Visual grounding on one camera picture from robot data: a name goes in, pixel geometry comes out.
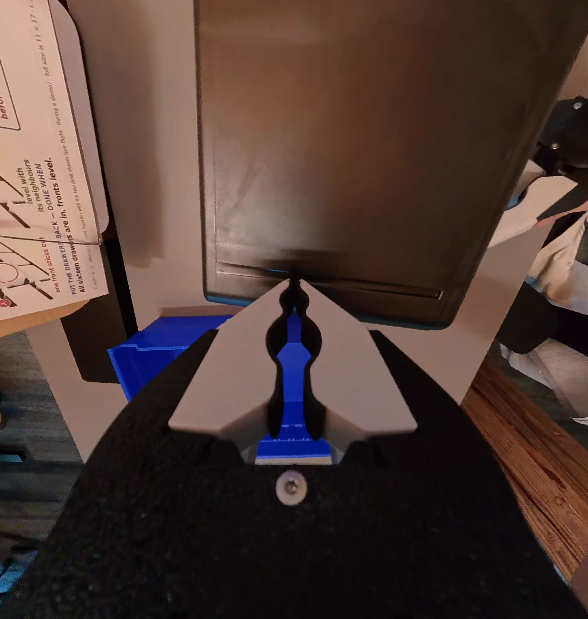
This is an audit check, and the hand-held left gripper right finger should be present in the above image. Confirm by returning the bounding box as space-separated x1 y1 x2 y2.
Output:
298 279 418 461

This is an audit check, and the black chair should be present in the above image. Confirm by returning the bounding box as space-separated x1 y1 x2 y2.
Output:
496 284 588 369

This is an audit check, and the blue plastic bin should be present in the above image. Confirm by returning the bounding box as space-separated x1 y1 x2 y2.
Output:
107 313 334 458

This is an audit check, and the light wooden board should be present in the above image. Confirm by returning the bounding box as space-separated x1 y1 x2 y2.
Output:
0 299 90 343

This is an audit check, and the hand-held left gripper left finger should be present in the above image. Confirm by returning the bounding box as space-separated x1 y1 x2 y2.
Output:
168 279 294 463

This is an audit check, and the white cardboard piece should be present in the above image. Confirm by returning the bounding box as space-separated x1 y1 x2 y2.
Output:
47 0 112 243

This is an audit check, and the brown wooden table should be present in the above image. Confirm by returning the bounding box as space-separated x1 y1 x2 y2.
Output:
460 357 588 616

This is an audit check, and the person's white clothing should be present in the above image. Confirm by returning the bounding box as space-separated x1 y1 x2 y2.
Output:
487 162 588 432

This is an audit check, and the printed instruction sheet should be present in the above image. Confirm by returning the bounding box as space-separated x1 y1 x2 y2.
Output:
0 0 112 326

